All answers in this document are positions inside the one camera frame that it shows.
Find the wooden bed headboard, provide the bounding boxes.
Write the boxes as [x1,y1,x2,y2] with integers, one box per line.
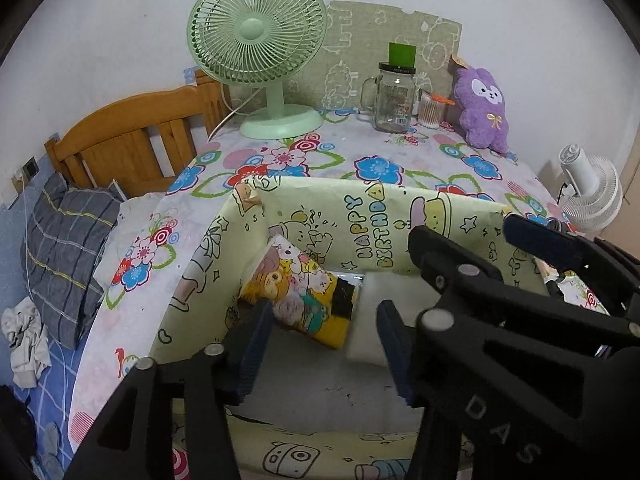
[44,70,230,196]

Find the green cartoon cardboard panel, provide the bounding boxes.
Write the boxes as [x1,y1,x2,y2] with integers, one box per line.
[284,1,462,110]

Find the glass mason jar mug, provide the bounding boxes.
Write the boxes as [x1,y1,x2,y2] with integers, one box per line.
[359,63,416,134]

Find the wall socket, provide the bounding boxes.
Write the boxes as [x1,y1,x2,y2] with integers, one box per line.
[11,157,39,194]

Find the green desk fan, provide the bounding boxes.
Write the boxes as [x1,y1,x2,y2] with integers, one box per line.
[186,0,326,140]

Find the grey plaid pillow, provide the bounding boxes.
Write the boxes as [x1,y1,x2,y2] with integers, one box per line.
[21,174,124,350]

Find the green cup on jar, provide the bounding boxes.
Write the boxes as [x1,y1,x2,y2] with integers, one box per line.
[388,42,416,68]

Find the floral tablecloth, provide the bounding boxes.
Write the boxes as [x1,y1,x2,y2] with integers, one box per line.
[67,106,616,480]

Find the toothpick jar orange lid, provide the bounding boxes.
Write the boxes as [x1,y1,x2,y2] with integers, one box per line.
[418,91,456,129]

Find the white standing fan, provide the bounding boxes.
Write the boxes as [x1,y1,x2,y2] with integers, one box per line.
[559,143,623,234]

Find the crumpled white cloth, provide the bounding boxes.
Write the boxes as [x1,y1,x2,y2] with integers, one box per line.
[1,297,51,389]

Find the yellow cartoon storage box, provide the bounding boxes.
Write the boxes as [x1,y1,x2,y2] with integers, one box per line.
[152,177,546,479]

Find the purple plush bunny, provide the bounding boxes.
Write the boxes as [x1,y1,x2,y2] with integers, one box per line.
[452,66,509,155]

